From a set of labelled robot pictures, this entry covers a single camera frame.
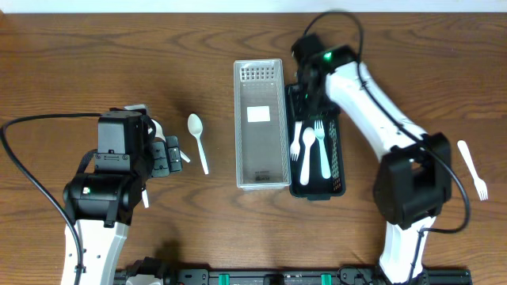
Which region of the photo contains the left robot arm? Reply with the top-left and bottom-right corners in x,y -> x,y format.
61,104 -> 183,284

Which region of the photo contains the white plastic spoon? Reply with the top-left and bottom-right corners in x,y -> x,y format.
151,119 -> 191,163
142,188 -> 150,208
299,127 -> 315,186
188,113 -> 209,175

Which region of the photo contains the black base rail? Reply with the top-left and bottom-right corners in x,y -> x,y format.
114,256 -> 473,285

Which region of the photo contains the black plastic basket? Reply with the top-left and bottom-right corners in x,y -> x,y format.
284,83 -> 346,200

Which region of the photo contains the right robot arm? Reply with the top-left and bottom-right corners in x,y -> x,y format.
292,33 -> 452,284

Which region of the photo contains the white plastic fork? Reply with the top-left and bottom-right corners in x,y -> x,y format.
290,121 -> 303,162
457,140 -> 489,201
314,120 -> 331,179

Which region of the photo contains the white label sticker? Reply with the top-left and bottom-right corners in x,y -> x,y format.
246,105 -> 271,123

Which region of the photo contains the clear white plastic basket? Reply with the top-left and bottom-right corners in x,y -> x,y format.
234,59 -> 292,191

